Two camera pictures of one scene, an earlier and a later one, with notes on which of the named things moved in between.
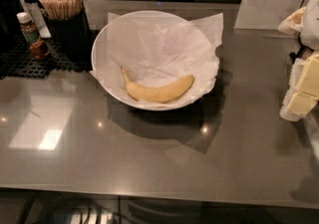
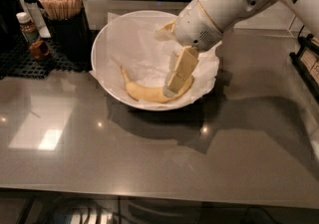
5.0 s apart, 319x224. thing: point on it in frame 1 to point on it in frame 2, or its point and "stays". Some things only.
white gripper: [311, 25] to [196, 29]
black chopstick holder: [72, 41] stays
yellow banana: [159, 94] stays
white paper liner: [159, 48] stays
